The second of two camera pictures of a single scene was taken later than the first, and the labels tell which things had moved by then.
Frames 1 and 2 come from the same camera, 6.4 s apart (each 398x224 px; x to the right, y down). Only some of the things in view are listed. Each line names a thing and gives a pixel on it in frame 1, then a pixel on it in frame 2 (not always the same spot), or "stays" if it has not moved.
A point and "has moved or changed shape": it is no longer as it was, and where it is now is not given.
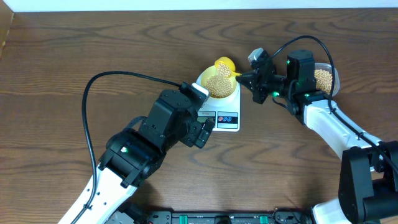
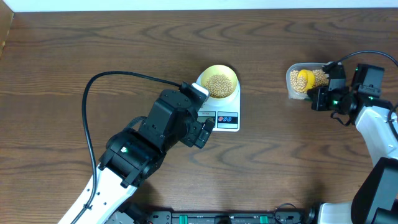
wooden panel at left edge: x=6 y=19 stays
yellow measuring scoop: x=226 y=67 has moved or changed shape
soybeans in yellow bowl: x=219 y=87 stays
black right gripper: x=254 y=81 -> x=319 y=99
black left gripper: x=199 y=133 stays
